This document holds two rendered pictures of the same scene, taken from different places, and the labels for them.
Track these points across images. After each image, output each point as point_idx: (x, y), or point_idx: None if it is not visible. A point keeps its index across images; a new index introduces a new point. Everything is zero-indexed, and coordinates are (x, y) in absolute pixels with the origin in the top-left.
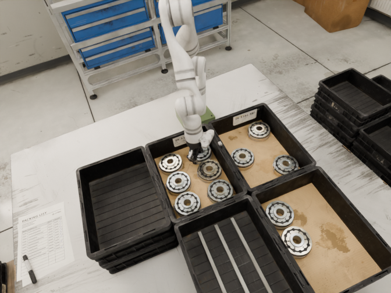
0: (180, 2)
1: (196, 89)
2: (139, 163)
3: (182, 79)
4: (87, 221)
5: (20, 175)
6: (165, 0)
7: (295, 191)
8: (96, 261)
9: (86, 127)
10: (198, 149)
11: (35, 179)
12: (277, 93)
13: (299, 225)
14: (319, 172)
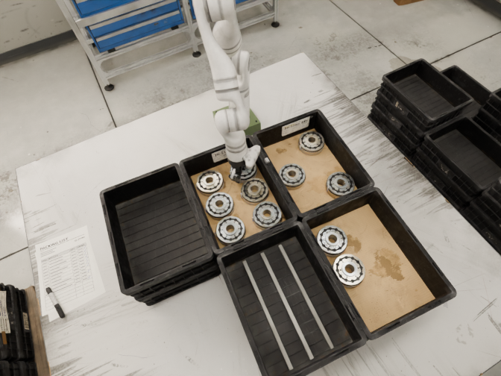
0: None
1: (239, 101)
2: (174, 182)
3: (223, 90)
4: (118, 253)
5: (30, 194)
6: None
7: (350, 214)
8: None
9: (105, 134)
10: (241, 168)
11: (50, 200)
12: (334, 92)
13: (353, 251)
14: (377, 194)
